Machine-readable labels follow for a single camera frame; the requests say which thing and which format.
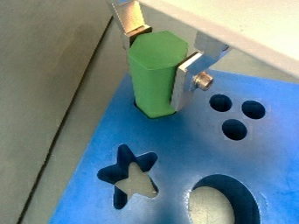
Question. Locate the blue shape sorting board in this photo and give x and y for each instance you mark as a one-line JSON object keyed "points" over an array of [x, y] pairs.
{"points": [[233, 140]]}

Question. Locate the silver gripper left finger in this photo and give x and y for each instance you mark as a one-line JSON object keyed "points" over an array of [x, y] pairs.
{"points": [[130, 20]]}

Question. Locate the green hexagon block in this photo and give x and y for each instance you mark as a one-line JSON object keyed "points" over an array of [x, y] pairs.
{"points": [[154, 57]]}

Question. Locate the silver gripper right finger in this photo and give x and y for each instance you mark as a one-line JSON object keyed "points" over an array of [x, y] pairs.
{"points": [[193, 70]]}

